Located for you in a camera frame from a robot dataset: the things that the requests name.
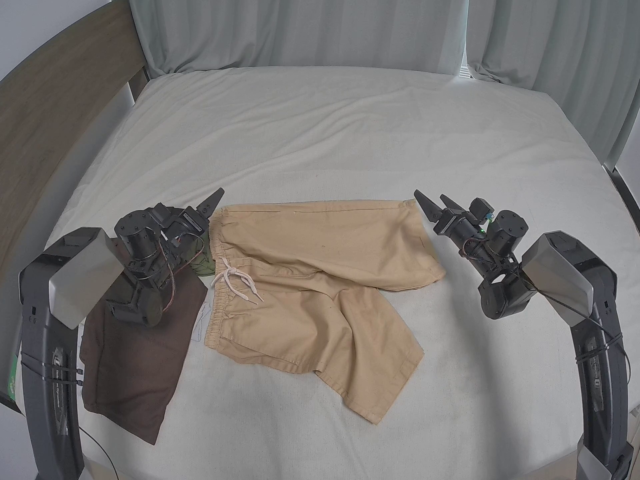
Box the green garment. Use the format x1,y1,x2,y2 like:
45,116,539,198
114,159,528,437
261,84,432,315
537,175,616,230
190,233,216,276

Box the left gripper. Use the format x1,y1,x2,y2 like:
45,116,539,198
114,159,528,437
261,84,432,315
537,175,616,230
169,187,224,249

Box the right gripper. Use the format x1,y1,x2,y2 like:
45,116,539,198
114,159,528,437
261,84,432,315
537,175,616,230
414,190,489,254

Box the black cable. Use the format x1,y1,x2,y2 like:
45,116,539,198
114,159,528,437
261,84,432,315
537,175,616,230
79,424,121,480

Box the bed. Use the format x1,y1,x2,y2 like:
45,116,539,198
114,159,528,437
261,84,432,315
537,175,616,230
0,0,640,480

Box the brown garment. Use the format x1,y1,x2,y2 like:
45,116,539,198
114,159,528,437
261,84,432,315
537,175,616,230
79,238,210,445

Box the beige shorts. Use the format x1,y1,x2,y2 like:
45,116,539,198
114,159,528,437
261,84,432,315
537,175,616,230
202,198,447,426

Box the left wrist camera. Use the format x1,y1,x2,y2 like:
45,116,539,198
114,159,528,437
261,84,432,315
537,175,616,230
150,202,177,229

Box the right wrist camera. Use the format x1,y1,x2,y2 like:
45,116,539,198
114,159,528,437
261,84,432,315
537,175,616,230
467,197,496,224

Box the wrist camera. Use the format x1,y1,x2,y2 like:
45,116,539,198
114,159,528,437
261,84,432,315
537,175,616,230
150,202,177,229
467,197,496,224

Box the white printed garment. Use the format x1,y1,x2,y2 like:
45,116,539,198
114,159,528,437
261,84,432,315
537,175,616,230
192,300,213,343

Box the grey-green curtain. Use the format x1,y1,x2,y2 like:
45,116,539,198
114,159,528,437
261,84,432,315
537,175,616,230
122,0,473,76
465,0,640,169

